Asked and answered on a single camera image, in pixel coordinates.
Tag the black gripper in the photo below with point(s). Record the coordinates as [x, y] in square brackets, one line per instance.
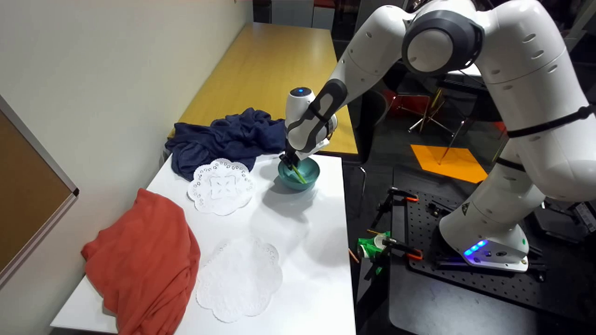
[287, 162]

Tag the yellow green pen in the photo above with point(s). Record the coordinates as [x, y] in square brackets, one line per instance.
[298, 175]

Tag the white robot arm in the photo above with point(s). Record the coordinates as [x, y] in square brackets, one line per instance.
[531, 82]

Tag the teal bowl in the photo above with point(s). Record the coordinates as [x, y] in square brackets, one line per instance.
[307, 168]

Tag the navy blue cloth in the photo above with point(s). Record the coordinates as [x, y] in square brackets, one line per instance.
[238, 138]

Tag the white paper doily near bowl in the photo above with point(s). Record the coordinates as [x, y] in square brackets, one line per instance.
[220, 186]

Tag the white table board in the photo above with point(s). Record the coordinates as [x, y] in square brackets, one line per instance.
[309, 233]

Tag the green clamp piece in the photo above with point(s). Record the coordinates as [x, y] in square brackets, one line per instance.
[373, 246]

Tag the white paper doily far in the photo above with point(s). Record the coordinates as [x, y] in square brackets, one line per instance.
[238, 280]

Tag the orange floor marker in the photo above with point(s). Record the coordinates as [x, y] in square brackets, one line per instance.
[455, 162]

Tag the red orange cloth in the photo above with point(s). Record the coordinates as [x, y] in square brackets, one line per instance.
[143, 266]

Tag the cork notice board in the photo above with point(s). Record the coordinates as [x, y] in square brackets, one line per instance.
[34, 192]

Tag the orange handled clamp rear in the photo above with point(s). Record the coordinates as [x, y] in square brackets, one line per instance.
[395, 196]

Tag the orange handled clamp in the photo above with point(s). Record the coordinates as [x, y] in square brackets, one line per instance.
[395, 196]
[408, 252]

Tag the orange handled clamp front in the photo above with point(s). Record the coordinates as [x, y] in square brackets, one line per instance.
[408, 252]

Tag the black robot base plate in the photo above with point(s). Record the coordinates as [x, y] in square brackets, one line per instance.
[443, 296]

